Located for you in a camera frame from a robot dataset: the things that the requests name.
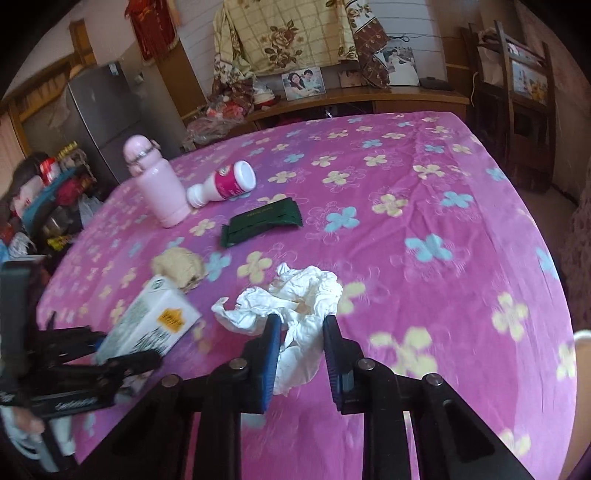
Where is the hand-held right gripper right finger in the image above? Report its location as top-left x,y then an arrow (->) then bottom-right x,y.
322,315 -> 536,480

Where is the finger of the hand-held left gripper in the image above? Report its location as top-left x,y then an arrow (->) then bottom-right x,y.
90,350 -> 163,384
37,323 -> 108,354

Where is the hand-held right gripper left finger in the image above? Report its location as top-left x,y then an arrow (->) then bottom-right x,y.
78,314 -> 282,480

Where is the white carton box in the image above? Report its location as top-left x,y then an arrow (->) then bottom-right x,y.
95,274 -> 202,365

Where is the white tissue paper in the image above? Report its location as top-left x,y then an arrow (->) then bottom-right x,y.
211,263 -> 344,397

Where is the person's left hand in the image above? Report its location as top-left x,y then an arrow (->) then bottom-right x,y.
9,408 -> 47,435

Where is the steel pot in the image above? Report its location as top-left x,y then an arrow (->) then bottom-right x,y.
41,210 -> 77,241

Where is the beige crumpled wad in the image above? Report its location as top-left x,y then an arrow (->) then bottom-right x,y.
151,247 -> 207,294

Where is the white plastic bag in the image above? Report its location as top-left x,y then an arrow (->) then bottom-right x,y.
78,194 -> 105,227

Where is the dark green packet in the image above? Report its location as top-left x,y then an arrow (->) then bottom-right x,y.
219,197 -> 303,248

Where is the pink floral blanket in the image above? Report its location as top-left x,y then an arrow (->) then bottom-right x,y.
37,111 -> 578,480

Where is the pink water bottle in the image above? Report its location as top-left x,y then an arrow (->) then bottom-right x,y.
122,135 -> 192,228

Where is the white pink plastic bottle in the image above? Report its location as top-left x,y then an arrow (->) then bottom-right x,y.
186,160 -> 257,208

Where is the grey refrigerator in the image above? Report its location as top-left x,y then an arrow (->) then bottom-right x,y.
28,61 -> 185,185

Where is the clear plastic bag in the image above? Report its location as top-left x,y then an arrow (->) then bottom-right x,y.
185,104 -> 250,145

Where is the wooden headboard cabinet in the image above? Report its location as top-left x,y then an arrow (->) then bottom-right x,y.
185,85 -> 469,137

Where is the framed couple photo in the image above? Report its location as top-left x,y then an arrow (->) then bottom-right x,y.
281,67 -> 327,101

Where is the large wedding photo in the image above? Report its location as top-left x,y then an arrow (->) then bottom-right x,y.
376,46 -> 420,87

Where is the wooden chair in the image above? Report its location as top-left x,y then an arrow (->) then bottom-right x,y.
462,21 -> 555,195

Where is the red hanging decoration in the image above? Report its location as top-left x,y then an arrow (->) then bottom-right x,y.
127,0 -> 178,63

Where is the yellow floral plaid cloth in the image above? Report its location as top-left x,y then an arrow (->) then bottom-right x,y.
212,0 -> 393,95

